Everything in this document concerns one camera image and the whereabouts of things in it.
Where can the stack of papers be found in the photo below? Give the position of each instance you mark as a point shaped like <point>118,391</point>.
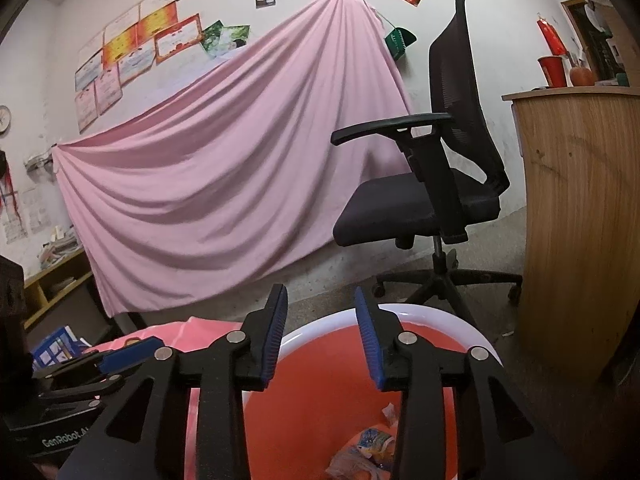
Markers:
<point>60,250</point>

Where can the white wall papers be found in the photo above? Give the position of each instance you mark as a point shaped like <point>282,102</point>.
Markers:
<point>25,215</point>

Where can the white crumpled paper scrap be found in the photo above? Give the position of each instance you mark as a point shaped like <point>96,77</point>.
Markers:
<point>391,415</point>

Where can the wooden counter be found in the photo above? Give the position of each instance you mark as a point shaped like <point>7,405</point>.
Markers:
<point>575,210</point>

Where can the red cup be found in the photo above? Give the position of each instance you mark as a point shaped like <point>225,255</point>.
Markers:
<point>553,71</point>

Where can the red hanging tassel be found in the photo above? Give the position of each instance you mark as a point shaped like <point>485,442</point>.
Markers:
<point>6,185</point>

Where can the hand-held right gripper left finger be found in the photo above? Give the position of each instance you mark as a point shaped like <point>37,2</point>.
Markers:
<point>272,340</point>

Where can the round wall clock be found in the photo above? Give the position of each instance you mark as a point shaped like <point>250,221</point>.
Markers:
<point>4,119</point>

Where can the wooden low shelf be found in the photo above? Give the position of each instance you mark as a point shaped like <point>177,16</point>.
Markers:
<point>55,285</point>

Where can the red hanging ornament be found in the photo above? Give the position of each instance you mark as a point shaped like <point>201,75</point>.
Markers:
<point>551,35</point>

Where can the group of wall certificates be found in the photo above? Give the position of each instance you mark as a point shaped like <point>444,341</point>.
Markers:
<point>135,40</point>

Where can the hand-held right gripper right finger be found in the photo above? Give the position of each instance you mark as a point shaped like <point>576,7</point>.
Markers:
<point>367,345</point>

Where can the pink hanging cloth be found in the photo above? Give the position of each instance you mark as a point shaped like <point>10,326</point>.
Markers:
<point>225,170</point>

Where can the black office chair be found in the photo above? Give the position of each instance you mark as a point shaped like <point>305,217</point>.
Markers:
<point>450,200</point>

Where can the orange fruit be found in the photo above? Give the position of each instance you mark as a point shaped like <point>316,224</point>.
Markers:
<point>582,76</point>

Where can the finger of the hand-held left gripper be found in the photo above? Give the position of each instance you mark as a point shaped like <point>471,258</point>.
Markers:
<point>130,352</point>
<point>90,387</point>

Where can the grey plastic bag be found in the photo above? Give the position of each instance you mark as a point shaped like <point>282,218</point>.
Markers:
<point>350,465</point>

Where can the dark wooden framed board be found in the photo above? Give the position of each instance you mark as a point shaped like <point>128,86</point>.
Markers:
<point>600,55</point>

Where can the green landscape photo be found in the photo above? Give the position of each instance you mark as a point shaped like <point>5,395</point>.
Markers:
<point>235,39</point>
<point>212,37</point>

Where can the blue cardboard box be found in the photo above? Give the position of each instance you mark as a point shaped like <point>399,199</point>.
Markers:
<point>55,350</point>

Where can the blue foil snack wrapper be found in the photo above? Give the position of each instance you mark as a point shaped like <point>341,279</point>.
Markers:
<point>372,442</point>

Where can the small wall rack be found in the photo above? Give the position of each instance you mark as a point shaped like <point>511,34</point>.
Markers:
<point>40,164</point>

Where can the red basin with white rim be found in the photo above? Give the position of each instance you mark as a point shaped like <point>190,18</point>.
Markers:
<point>320,385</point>

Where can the green hanging basket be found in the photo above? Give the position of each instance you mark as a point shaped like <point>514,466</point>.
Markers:
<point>399,42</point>

